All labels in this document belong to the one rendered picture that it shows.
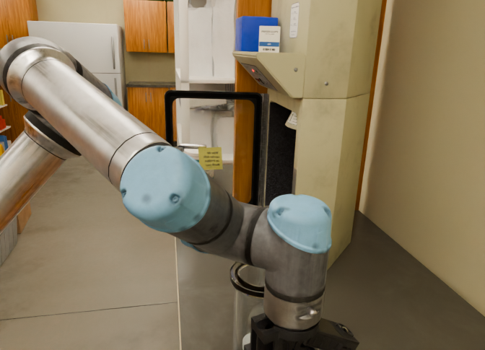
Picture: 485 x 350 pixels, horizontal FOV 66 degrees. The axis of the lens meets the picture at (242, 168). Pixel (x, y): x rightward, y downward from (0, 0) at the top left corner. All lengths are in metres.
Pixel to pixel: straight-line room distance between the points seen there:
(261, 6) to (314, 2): 0.37
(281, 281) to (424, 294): 0.68
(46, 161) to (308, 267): 0.49
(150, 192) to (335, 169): 0.68
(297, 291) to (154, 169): 0.22
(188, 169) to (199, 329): 0.58
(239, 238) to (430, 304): 0.69
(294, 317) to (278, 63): 0.56
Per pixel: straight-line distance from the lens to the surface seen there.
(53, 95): 0.52
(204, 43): 2.22
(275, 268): 0.45
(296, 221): 0.41
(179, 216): 0.34
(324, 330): 0.56
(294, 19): 0.97
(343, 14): 0.91
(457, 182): 1.12
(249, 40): 1.06
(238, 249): 0.45
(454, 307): 1.08
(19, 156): 0.74
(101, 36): 5.77
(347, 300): 0.99
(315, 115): 0.90
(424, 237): 1.25
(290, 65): 0.87
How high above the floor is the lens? 1.51
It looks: 18 degrees down
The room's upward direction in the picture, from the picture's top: 2 degrees clockwise
